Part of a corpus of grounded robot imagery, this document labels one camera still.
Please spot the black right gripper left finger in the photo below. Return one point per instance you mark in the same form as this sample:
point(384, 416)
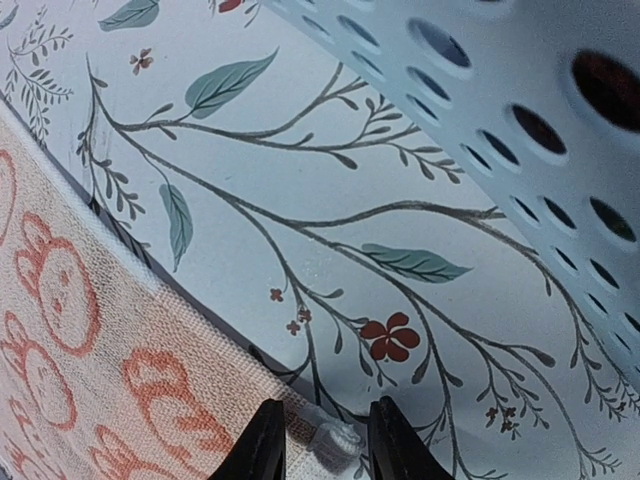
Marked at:
point(260, 451)

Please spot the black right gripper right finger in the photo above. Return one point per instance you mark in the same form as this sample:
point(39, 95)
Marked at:
point(395, 449)

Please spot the orange bunny pattern towel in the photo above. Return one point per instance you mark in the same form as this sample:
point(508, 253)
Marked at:
point(106, 371)

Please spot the light blue plastic basket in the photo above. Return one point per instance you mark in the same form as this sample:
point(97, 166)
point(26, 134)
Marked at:
point(539, 102)

